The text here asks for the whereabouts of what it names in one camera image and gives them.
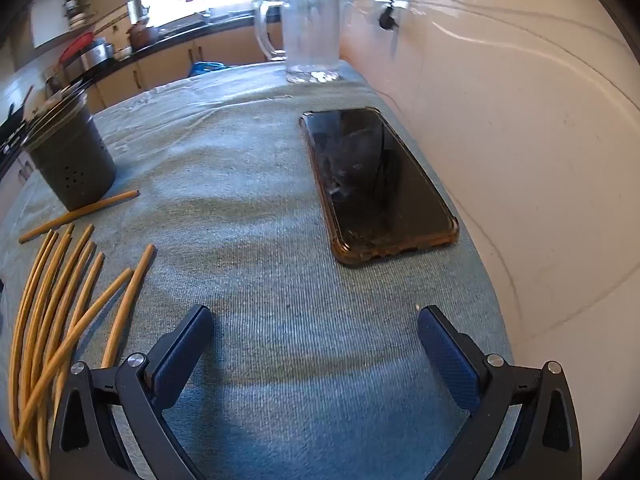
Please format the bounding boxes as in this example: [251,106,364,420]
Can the bundle of wooden chopsticks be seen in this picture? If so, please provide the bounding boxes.
[7,190,157,480]

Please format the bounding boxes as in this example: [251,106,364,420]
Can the dark red clay pot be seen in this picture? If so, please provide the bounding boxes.
[126,16,160,51]

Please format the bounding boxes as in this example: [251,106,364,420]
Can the stack of white bowls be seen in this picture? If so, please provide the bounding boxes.
[64,0,96,28]

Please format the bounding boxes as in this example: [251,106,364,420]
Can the beige lower cabinets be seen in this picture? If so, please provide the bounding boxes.
[0,22,288,196]

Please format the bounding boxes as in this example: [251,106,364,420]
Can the black kitchen countertop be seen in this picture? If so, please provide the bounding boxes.
[0,10,286,181]

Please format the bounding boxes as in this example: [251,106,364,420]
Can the red plastic colander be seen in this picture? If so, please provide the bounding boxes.
[59,31,95,63]

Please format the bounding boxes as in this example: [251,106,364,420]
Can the clear glass mug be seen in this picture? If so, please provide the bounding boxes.
[252,0,346,84]

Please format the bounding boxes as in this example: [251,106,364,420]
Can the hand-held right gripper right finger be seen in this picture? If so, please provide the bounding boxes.
[417,305,583,480]

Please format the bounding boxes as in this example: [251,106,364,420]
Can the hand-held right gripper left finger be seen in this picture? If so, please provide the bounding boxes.
[50,304,215,480]

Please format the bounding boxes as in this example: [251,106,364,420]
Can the smartphone with orange case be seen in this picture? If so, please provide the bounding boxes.
[299,106,460,267]

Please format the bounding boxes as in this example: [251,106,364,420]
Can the blue plastic bag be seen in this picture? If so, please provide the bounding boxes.
[187,61,228,78]

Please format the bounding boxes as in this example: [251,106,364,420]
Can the silver rice cooker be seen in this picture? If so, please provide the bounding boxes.
[80,40,117,68]

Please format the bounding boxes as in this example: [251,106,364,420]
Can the dark grey utensil holder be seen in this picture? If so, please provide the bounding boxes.
[20,92,118,212]

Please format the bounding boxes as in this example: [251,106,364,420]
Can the blue-grey table cloth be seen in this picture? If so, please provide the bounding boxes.
[0,60,516,480]

